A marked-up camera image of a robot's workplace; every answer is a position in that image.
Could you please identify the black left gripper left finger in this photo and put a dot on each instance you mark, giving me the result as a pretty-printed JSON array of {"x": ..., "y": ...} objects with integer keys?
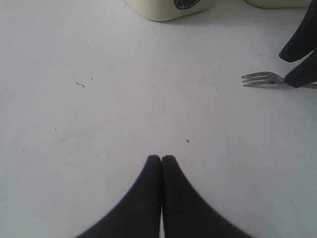
[{"x": 137, "y": 215}]

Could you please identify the cream bin circle mark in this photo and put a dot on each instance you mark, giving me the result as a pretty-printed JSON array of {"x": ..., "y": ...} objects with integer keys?
[{"x": 166, "y": 10}]

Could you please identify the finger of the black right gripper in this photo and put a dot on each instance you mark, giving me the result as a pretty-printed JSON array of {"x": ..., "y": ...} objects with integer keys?
[
  {"x": 305, "y": 73},
  {"x": 304, "y": 40}
]

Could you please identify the cream bin triangle mark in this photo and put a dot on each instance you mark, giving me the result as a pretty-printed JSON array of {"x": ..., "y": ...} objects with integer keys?
[{"x": 279, "y": 3}]

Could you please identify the steel fork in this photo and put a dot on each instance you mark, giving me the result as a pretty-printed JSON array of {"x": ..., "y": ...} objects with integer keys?
[{"x": 265, "y": 78}]

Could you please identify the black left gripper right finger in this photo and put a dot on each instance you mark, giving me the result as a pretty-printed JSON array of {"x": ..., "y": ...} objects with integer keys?
[{"x": 185, "y": 212}]

